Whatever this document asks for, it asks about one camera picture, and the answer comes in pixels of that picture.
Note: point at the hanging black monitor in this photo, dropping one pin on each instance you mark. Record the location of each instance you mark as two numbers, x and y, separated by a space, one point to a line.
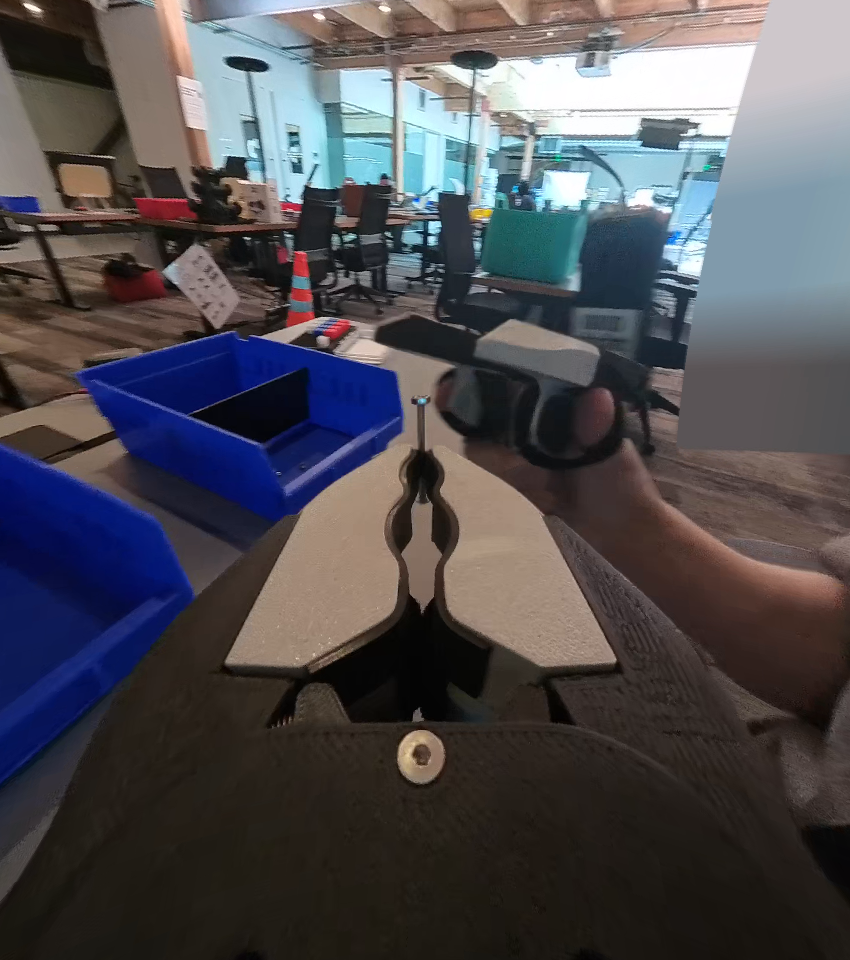
665 133

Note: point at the blue storage bins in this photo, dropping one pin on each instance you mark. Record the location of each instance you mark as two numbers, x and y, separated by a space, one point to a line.
17 203

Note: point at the white instruction sheet sign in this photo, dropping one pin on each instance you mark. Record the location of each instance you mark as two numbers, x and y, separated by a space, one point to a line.
203 289

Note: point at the red plastic bin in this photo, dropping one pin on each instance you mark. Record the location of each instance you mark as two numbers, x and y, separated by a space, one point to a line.
162 208

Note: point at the black plastic tray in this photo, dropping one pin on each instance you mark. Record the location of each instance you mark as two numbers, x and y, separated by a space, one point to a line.
327 337

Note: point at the black framed beige board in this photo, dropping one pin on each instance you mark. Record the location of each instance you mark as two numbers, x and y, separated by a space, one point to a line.
83 180

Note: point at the silver gooseneck desk lamp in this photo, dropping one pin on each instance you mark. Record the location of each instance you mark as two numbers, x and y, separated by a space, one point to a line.
609 169

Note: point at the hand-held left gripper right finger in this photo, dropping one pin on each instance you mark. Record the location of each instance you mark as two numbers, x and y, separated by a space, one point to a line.
530 592

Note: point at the blue divided plastic bin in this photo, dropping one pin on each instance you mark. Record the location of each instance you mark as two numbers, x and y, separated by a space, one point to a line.
169 405

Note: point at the ceiling projector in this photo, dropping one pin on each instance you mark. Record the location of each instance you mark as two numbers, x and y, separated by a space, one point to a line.
597 56

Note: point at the clear plastic tray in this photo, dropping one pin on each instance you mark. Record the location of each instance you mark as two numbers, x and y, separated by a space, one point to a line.
361 351

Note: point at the green fabric bin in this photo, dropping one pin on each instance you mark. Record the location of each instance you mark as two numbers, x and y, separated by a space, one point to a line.
533 247

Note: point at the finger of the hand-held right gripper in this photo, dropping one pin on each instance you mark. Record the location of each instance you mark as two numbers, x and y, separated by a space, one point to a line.
537 352

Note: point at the black robot toy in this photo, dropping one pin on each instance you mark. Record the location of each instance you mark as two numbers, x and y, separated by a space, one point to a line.
213 196

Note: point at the black bin divider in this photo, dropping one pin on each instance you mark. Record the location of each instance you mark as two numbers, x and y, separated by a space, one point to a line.
252 409

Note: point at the white product box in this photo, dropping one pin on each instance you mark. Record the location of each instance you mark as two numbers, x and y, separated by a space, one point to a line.
252 202

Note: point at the black smartphone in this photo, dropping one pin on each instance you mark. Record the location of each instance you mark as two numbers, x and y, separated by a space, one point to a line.
42 442

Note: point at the orange blue-striped traffic cone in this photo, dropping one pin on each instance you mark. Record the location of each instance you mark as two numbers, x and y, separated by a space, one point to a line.
302 292

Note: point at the long metal bolt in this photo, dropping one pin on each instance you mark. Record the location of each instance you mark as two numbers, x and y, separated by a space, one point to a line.
422 450

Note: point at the person's right hand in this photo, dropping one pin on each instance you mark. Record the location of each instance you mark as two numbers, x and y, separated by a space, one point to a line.
597 487

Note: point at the red bag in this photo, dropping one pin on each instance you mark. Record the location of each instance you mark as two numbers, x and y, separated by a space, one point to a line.
136 283

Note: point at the blue labelled plastic bin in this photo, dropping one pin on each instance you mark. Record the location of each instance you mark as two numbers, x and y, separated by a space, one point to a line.
34 600

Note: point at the black floor lamp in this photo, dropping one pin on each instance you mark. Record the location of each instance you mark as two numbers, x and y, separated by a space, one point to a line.
473 60
246 66

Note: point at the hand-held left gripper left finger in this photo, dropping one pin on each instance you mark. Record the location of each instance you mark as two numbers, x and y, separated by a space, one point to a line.
320 592

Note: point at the person's right forearm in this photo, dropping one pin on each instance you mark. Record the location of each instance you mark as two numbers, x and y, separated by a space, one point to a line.
732 615

